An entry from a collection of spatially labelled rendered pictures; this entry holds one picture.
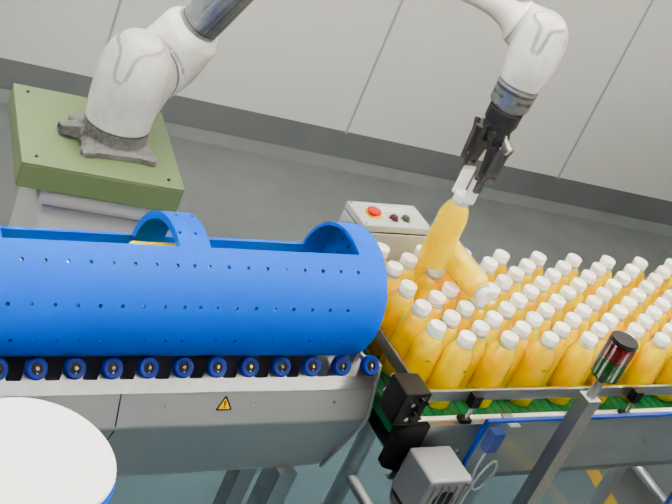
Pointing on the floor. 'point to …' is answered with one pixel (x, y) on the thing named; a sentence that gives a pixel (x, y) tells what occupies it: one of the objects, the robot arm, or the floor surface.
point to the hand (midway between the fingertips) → (468, 185)
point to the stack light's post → (557, 449)
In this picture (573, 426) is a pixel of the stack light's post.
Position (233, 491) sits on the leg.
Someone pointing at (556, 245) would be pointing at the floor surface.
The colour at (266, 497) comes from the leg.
